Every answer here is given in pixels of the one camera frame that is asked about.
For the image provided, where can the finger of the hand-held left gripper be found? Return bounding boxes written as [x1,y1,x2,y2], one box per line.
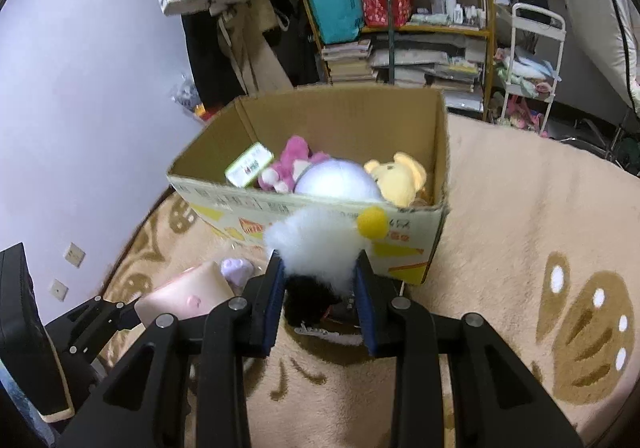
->
[44,295,127,344]
[65,311,147,379]

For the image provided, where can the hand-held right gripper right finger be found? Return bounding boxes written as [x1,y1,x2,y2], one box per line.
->
[354,251,583,448]

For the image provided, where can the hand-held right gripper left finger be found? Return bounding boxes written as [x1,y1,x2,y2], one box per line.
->
[60,251,287,448]

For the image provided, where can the white and black fluffy plush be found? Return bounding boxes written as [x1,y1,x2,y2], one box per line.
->
[264,205,389,326]

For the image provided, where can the pink pillow plush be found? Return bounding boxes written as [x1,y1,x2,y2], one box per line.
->
[134,262,236,327]

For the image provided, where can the purple-haired plush doll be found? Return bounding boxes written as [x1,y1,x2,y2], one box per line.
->
[292,158,384,202]

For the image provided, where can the yellow dog plush toy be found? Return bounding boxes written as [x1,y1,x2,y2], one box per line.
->
[363,152,430,208]

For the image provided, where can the green tissue packet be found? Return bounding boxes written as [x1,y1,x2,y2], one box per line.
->
[224,142,275,189]

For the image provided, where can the pink plush toy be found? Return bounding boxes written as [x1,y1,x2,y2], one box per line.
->
[257,135,331,194]

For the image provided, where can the printed cardboard box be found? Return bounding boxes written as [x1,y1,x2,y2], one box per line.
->
[166,87,451,286]

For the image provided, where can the small lavender plush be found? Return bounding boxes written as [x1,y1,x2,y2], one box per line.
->
[220,257,256,289]

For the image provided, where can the printed beige blanket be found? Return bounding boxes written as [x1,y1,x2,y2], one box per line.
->
[95,115,640,448]

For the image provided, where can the plastic bag of toys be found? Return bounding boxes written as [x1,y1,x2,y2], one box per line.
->
[170,76,211,122]

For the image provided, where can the stack of books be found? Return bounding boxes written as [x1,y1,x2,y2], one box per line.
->
[320,39,376,84]

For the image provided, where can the pile of magazines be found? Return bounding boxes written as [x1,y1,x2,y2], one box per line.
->
[367,31,488,112]

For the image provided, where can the black hanging garment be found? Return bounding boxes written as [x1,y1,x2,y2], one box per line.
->
[265,0,322,89]

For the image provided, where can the black coat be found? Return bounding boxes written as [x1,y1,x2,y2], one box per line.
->
[181,11,247,109]

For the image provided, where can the thin green pole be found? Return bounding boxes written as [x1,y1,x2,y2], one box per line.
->
[377,0,401,87]

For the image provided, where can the wooden shelf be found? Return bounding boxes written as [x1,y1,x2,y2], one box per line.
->
[280,0,496,122]

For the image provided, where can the teal bag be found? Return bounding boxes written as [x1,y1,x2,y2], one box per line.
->
[300,0,366,45]

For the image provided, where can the group of cosmetic bottles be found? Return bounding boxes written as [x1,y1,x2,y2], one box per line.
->
[425,0,488,29]

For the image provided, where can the white trolley cart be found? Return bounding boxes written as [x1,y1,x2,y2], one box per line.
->
[492,2,567,137]

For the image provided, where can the cream recliner chair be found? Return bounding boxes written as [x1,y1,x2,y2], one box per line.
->
[537,0,640,179]

